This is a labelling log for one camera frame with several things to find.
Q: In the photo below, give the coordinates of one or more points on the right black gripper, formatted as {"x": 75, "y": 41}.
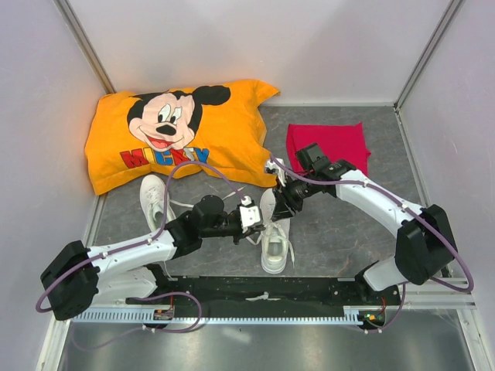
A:
{"x": 283, "y": 196}

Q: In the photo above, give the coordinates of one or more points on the orange Mickey Mouse pillow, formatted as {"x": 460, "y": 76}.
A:
{"x": 216, "y": 129}

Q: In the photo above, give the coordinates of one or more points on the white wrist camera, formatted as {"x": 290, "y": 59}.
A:
{"x": 276, "y": 166}
{"x": 249, "y": 212}

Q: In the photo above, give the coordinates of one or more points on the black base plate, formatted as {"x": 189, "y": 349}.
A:
{"x": 268, "y": 295}

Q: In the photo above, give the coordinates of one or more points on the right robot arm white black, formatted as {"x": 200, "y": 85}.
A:
{"x": 424, "y": 240}

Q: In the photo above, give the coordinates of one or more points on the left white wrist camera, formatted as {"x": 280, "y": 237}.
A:
{"x": 249, "y": 212}

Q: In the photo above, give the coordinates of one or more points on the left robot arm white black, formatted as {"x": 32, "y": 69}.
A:
{"x": 76, "y": 275}

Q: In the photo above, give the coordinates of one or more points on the slotted aluminium cable duct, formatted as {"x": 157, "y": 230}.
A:
{"x": 151, "y": 316}

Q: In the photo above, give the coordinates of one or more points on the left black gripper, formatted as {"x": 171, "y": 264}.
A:
{"x": 241, "y": 235}

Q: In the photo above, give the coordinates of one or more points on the white sneaker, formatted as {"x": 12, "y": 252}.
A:
{"x": 274, "y": 239}
{"x": 155, "y": 202}

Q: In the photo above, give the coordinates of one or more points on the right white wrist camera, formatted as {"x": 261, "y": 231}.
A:
{"x": 276, "y": 166}

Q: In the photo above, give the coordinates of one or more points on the red folded cloth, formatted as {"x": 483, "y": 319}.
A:
{"x": 345, "y": 142}

